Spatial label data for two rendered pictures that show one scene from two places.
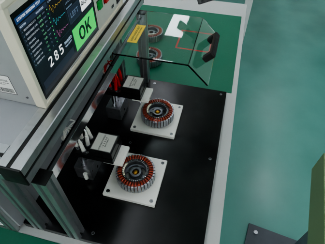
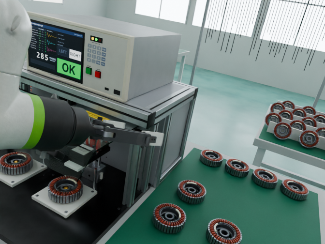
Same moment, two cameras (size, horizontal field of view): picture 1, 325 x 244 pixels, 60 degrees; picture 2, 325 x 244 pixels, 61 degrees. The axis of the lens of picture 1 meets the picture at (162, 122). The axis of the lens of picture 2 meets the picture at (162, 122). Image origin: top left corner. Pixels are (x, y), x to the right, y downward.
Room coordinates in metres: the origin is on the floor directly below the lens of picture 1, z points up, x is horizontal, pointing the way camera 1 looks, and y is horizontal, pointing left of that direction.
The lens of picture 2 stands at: (1.04, -0.68, 1.43)
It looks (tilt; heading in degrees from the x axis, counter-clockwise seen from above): 23 degrees down; 98
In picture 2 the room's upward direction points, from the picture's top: 10 degrees clockwise
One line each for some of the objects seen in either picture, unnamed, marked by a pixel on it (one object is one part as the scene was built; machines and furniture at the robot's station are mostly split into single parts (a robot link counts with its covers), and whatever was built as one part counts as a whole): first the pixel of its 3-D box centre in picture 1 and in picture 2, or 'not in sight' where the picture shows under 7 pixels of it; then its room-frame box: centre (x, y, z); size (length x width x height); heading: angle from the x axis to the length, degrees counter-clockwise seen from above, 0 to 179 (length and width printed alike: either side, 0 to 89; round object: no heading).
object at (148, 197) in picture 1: (136, 177); (16, 168); (0.42, 0.08, 0.78); 0.15 x 0.15 x 0.01; 76
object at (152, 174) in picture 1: (135, 173); (16, 162); (0.42, 0.08, 0.80); 0.11 x 0.11 x 0.04
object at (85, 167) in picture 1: (89, 162); not in sight; (0.46, 0.22, 0.80); 0.07 x 0.05 x 0.06; 166
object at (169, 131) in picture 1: (157, 117); (65, 194); (0.66, 0.02, 0.78); 0.15 x 0.15 x 0.01; 76
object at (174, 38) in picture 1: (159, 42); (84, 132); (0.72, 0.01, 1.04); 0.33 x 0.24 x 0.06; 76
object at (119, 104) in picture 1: (117, 106); (93, 170); (0.69, 0.16, 0.80); 0.07 x 0.05 x 0.06; 166
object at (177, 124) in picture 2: not in sight; (173, 139); (0.95, 0.36, 0.91); 0.28 x 0.03 x 0.32; 76
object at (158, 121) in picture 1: (157, 113); (65, 189); (0.66, 0.02, 0.80); 0.11 x 0.11 x 0.04
